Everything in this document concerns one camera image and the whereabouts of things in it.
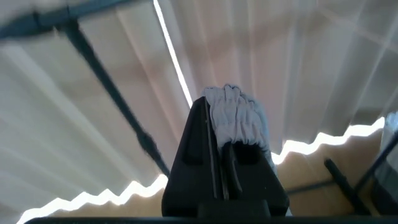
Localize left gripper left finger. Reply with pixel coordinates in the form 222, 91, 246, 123
161, 95, 223, 218

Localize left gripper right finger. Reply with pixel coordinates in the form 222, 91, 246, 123
221, 141, 290, 218

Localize pale grey shorts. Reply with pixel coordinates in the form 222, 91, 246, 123
201, 83, 278, 177

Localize black clothes rack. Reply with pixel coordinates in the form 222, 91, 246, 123
0, 0, 398, 216

